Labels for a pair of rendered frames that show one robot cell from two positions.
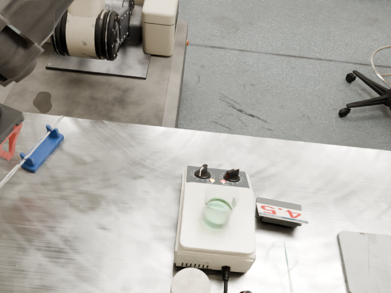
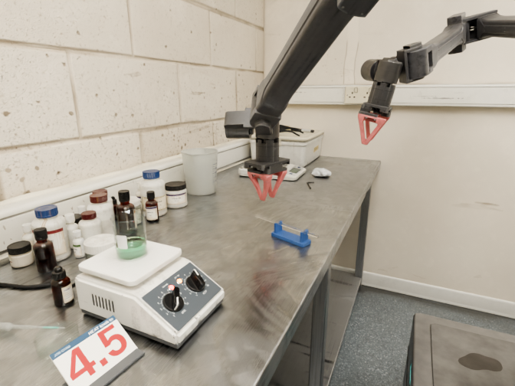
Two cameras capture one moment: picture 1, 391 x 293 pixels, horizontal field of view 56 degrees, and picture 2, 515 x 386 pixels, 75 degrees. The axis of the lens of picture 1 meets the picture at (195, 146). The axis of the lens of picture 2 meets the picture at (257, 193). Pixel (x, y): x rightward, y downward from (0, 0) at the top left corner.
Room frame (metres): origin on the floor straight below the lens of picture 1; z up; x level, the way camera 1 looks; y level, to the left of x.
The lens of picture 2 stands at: (0.71, -0.40, 1.10)
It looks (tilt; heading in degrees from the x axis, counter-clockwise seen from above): 17 degrees down; 118
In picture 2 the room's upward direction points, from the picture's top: straight up
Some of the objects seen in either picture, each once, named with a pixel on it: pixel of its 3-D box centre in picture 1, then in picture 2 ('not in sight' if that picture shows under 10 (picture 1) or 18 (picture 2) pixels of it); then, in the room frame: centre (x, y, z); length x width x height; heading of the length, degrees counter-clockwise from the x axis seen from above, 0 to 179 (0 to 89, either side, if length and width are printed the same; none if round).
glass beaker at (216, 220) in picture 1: (217, 207); (130, 233); (0.28, -0.05, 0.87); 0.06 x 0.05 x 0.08; 135
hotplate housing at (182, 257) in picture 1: (214, 214); (147, 286); (0.32, -0.05, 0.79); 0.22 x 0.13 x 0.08; 3
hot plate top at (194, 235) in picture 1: (218, 216); (132, 259); (0.29, -0.05, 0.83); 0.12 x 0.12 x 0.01; 3
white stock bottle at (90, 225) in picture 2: not in sight; (90, 230); (0.03, 0.05, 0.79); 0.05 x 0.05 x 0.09
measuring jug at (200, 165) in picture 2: not in sight; (201, 170); (-0.02, 0.55, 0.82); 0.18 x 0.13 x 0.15; 108
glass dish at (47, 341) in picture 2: (282, 256); (57, 339); (0.27, -0.18, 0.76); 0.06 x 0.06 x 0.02
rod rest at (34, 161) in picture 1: (41, 146); (290, 233); (0.42, 0.31, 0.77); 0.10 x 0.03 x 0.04; 164
